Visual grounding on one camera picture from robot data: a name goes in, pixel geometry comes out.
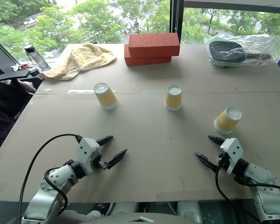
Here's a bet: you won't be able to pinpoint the red foam brick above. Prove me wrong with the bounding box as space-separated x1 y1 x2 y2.
124 44 172 67
128 32 180 58

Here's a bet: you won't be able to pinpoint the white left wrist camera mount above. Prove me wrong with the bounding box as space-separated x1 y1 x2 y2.
76 137 101 175

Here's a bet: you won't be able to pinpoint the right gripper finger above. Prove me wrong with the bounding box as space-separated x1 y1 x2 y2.
208 135 225 146
195 152 219 174

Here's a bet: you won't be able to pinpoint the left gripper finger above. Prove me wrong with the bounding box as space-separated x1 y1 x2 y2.
96 135 114 147
106 149 128 170

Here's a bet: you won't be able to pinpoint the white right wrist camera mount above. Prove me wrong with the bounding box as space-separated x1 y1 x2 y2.
219 137 244 176

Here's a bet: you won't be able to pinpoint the black chair armrest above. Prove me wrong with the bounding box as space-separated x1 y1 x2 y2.
0 69 31 82

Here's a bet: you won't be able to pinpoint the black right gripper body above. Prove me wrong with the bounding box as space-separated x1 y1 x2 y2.
215 151 231 175

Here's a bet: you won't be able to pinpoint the yellow paper cup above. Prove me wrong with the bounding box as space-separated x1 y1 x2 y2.
164 84 183 112
93 82 119 110
213 107 243 135

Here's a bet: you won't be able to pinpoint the small red and white items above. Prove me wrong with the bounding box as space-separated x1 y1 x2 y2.
10 63 33 71

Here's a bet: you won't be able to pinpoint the grey robot torso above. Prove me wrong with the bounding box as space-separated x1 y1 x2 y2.
79 211 199 224

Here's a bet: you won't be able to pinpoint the clear plastic bag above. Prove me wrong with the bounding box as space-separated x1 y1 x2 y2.
204 33 280 70

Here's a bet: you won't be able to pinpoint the dark chair with cloth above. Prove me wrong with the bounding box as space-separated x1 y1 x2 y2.
0 79 37 161

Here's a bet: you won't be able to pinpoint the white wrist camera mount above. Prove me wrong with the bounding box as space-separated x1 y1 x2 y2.
76 137 101 175
219 137 244 176

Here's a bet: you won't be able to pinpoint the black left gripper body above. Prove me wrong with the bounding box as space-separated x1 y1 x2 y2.
91 152 109 170

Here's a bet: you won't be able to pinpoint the pale yellow towel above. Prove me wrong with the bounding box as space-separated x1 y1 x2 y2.
42 43 117 81

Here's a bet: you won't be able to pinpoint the clear water bottle black cap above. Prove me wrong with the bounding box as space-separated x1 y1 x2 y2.
23 44 51 71

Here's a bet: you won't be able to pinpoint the dark window frame post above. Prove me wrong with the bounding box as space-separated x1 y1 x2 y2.
169 0 185 44

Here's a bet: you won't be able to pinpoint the black table tennis paddle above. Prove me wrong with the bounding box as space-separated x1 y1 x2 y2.
209 41 272 63

